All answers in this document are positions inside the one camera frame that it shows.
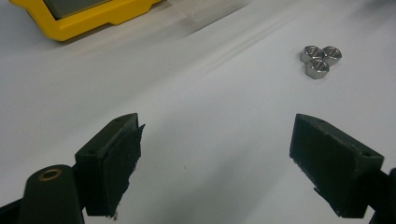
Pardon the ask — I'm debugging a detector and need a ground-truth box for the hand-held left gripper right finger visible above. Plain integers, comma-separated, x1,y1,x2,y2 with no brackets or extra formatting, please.
289,113,385,219

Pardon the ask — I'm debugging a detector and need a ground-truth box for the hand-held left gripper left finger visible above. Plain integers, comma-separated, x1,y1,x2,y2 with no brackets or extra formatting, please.
74,112,146,218

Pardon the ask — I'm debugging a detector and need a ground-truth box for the silver hex nut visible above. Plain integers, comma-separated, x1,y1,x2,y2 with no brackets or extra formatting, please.
304,58,331,80
321,46,343,66
299,45,325,64

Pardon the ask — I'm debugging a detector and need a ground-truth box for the yellow and black organizer cabinet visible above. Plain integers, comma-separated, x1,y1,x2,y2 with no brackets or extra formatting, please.
8,0,163,42

